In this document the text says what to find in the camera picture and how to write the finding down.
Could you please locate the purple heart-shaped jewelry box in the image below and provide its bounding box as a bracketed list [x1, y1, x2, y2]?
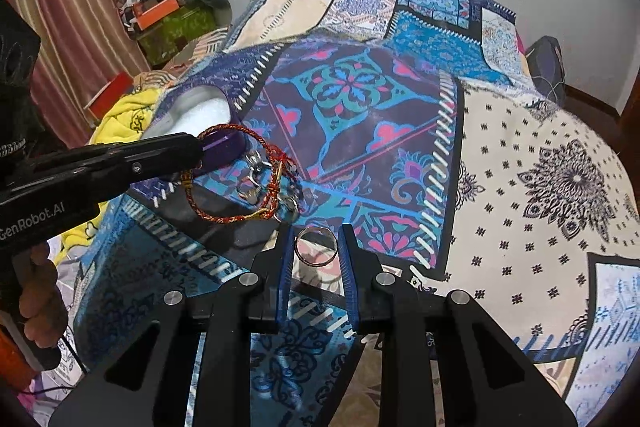
[142, 84, 249, 176]

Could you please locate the silver ring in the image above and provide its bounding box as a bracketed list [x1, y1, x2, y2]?
[293, 225, 341, 268]

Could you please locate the silver charm jewelry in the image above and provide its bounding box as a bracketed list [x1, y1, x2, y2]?
[236, 150, 303, 222]

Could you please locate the red gold braided bracelet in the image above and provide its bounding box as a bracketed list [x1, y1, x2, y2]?
[180, 122, 298, 223]

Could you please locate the left hand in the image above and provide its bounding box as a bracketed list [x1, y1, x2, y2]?
[20, 243, 68, 349]

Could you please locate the yellow blanket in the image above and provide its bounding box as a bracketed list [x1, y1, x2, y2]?
[52, 88, 162, 267]

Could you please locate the red white box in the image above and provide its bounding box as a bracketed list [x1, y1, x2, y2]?
[84, 72, 134, 122]

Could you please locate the orange box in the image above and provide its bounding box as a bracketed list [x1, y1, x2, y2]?
[134, 0, 180, 30]

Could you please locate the striped orange quilt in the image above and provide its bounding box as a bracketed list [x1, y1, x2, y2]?
[132, 26, 230, 91]

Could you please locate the striped red beige curtain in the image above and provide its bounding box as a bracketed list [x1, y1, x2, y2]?
[8, 0, 149, 147]

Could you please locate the blue patchwork bedspread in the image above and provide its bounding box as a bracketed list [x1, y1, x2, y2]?
[74, 0, 639, 426]

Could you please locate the grey purple backpack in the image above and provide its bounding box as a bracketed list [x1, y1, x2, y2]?
[525, 36, 566, 107]

